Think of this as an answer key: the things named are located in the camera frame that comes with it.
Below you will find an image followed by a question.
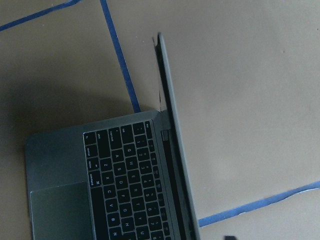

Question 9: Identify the grey laptop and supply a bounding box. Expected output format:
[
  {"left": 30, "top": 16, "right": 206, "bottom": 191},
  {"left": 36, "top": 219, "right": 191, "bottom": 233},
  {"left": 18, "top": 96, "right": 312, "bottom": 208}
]
[{"left": 25, "top": 33, "right": 200, "bottom": 240}]

